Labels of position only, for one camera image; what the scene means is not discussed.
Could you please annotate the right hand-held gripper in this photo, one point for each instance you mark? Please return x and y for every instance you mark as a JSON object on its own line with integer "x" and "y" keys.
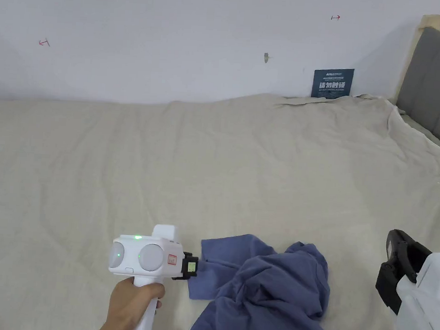
{"x": 425, "y": 312}

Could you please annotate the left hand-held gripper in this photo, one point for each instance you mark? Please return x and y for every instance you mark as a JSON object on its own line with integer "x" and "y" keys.
{"x": 143, "y": 255}

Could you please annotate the dark blue shirt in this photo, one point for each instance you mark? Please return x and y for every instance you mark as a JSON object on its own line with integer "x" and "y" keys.
{"x": 268, "y": 294}

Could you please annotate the person's left hand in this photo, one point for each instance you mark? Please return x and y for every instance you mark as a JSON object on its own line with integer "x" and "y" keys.
{"x": 131, "y": 305}

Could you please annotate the bed with beige sheet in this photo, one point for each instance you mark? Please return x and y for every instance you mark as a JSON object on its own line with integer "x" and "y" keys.
{"x": 149, "y": 160}

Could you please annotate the grey padded headboard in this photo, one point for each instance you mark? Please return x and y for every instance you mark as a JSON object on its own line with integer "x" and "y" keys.
{"x": 434, "y": 81}

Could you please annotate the dark blue sign card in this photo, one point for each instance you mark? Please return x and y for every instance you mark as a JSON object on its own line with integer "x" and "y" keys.
{"x": 332, "y": 83}

